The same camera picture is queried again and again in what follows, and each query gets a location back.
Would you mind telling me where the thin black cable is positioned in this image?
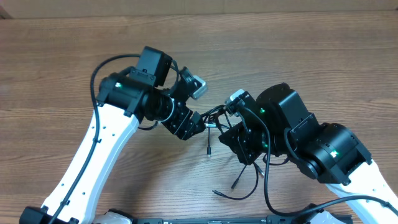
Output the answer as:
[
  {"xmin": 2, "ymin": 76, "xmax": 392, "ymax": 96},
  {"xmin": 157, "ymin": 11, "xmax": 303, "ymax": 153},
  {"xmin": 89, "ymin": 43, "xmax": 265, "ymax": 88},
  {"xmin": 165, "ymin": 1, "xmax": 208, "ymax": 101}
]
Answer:
[{"xmin": 212, "ymin": 161, "xmax": 266, "ymax": 200}]

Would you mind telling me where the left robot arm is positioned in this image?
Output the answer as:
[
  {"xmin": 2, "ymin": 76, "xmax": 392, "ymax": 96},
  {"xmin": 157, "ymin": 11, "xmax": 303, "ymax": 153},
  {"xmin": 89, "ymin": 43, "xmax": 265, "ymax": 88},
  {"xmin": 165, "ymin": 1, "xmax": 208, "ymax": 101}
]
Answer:
[{"xmin": 19, "ymin": 47, "xmax": 207, "ymax": 224}]

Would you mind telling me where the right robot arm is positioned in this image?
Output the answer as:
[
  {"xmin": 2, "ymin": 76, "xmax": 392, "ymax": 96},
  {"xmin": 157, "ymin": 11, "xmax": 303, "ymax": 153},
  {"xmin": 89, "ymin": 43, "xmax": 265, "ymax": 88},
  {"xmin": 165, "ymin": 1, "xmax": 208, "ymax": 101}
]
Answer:
[{"xmin": 219, "ymin": 83, "xmax": 397, "ymax": 223}]

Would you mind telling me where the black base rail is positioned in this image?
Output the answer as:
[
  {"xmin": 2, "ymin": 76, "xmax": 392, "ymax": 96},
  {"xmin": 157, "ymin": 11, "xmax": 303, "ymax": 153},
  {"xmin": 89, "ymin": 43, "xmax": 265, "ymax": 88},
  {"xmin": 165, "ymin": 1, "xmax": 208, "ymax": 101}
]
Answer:
[{"xmin": 93, "ymin": 211, "xmax": 353, "ymax": 224}]

